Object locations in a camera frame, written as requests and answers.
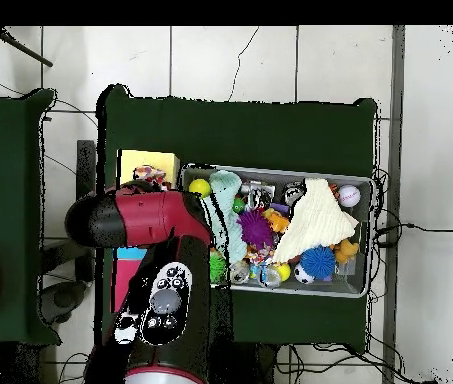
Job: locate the multicolour knotted rag cloth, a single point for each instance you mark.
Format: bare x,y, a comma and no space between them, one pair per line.
260,256

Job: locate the colourful polka-dot cloth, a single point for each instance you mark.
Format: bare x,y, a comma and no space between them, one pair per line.
150,174

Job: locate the cream knitted cloth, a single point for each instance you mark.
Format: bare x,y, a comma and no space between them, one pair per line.
314,220

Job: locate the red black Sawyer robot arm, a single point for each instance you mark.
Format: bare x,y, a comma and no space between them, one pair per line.
150,216

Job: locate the wooden box with three holes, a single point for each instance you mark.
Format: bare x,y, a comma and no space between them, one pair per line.
146,158

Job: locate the shallow silver mesh bin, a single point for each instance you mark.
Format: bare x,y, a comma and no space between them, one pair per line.
290,288

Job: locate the mint green knitted cloth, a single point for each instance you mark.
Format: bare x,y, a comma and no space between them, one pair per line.
226,192

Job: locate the purple spiky rubber ball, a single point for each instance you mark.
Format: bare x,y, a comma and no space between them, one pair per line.
256,228

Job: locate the crushed black drink can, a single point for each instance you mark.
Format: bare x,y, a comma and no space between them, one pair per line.
260,198

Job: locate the yellow plastic ball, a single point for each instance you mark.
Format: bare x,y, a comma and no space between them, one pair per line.
199,187

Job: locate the green spiky ball with eyes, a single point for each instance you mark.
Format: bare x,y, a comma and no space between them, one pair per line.
218,268

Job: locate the small soccer ball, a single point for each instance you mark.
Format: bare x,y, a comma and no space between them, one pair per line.
303,274

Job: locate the blue spiky rubber ball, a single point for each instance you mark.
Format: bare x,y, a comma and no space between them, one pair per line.
318,262

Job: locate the white baseball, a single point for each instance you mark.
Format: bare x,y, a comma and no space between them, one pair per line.
348,195

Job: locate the black metal stand bar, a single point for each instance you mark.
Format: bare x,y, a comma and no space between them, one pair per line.
86,168

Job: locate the dark green side table cloth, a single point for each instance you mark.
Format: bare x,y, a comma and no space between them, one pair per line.
6,160

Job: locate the black tripod leg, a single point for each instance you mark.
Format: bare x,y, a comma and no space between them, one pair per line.
26,49

